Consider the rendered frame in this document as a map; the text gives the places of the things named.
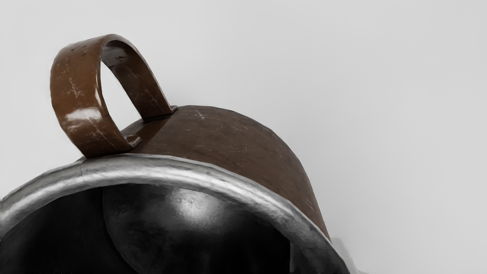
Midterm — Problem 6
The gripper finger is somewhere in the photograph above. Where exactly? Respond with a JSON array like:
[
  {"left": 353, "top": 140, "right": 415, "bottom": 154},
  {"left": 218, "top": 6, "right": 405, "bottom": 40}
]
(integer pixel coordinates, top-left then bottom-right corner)
[{"left": 329, "top": 237, "right": 369, "bottom": 274}]

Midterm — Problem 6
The brown metal mug silver rim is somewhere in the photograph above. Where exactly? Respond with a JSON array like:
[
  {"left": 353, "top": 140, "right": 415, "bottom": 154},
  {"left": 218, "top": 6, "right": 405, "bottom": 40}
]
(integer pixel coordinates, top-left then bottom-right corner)
[{"left": 0, "top": 34, "right": 351, "bottom": 274}]

